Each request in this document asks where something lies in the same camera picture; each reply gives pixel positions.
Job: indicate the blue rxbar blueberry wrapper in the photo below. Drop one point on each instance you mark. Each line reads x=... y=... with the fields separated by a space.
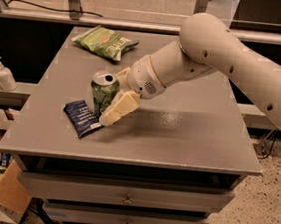
x=82 y=118

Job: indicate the grey drawer cabinet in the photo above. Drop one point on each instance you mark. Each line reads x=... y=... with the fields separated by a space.
x=175 y=160

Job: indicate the white pump dispenser bottle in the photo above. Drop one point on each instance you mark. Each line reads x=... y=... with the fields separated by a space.
x=7 y=81

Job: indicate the green chip bag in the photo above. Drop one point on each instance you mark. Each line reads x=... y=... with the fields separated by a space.
x=104 y=42

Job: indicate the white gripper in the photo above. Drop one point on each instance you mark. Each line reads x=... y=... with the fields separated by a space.
x=144 y=74

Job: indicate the green soda can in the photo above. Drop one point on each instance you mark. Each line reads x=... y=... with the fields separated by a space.
x=104 y=86

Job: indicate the grey metal railing frame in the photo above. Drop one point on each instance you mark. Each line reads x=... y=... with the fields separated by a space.
x=253 y=21

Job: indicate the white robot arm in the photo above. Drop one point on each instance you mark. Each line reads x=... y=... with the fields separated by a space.
x=204 y=44

